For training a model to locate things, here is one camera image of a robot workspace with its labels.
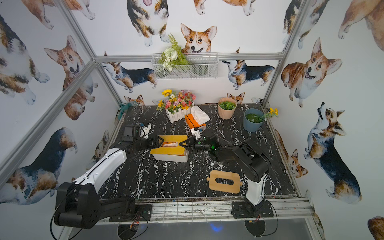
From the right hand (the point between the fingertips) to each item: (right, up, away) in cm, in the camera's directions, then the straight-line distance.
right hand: (182, 139), depth 83 cm
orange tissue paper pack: (-9, -4, +8) cm, 12 cm away
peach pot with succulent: (+28, +19, +20) cm, 39 cm away
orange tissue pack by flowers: (+4, +9, +19) cm, 22 cm away
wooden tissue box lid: (+18, -26, 0) cm, 31 cm away
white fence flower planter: (-6, +21, +18) cm, 28 cm away
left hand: (-15, +1, +3) cm, 16 cm away
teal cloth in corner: (-52, +21, +37) cm, 67 cm away
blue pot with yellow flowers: (+47, +12, +21) cm, 52 cm away
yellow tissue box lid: (-3, -6, 0) cm, 7 cm away
